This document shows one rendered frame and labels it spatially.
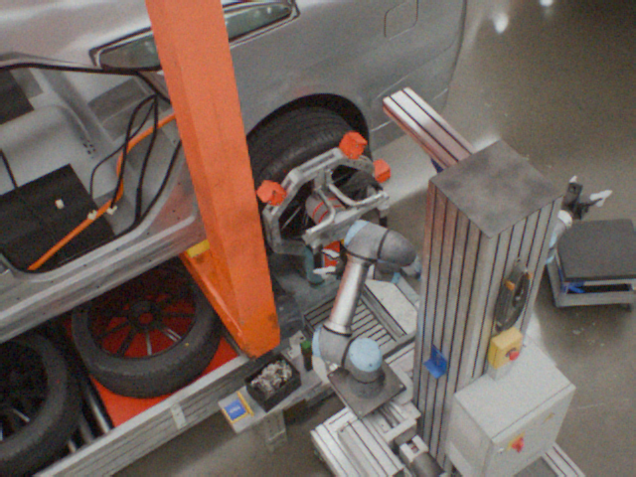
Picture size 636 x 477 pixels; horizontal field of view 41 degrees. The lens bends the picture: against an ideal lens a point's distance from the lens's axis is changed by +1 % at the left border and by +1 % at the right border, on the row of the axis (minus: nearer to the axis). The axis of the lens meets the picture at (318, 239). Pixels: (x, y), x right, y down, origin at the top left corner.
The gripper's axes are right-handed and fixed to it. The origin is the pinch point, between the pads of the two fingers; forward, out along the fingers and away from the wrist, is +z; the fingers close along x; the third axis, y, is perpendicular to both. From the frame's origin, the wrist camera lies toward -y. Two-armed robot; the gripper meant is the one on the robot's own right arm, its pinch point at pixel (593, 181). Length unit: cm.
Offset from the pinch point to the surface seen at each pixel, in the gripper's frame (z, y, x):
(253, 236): -106, -19, -74
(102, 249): -135, 8, -144
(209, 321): -115, 58, -118
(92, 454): -188, 72, -117
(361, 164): -34, 11, -90
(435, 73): 27, 4, -96
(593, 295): 31, 108, -9
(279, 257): -56, 83, -138
